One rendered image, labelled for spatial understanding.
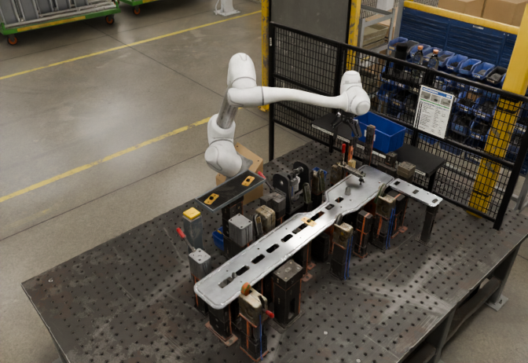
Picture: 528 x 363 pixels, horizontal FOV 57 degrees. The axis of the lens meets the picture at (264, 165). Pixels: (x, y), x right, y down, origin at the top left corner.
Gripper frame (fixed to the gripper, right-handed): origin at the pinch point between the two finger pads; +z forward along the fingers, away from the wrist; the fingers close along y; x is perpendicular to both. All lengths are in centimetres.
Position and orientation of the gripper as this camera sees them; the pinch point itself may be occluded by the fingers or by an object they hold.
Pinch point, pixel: (344, 141)
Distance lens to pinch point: 280.5
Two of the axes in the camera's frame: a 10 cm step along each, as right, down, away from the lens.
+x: 7.0, -4.0, 6.0
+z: 0.0, 8.3, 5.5
